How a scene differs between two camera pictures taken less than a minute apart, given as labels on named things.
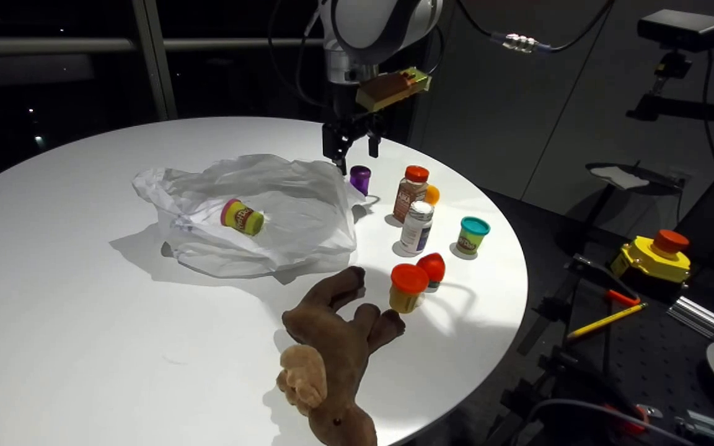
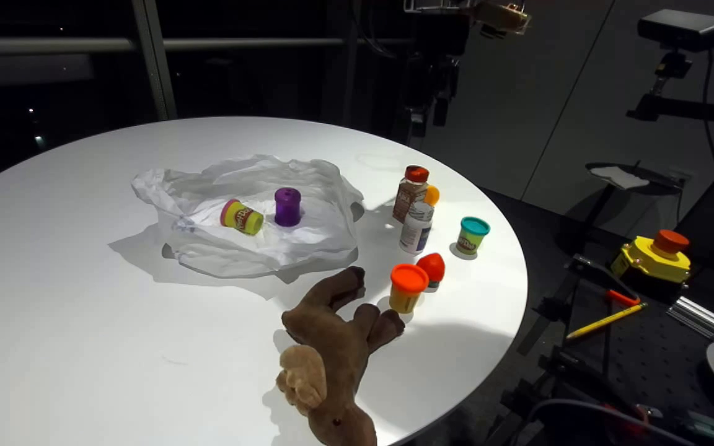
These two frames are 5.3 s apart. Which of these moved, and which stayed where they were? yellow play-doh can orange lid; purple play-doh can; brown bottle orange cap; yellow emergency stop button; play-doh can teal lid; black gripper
Moved: purple play-doh can; black gripper
Stayed: brown bottle orange cap; yellow emergency stop button; yellow play-doh can orange lid; play-doh can teal lid
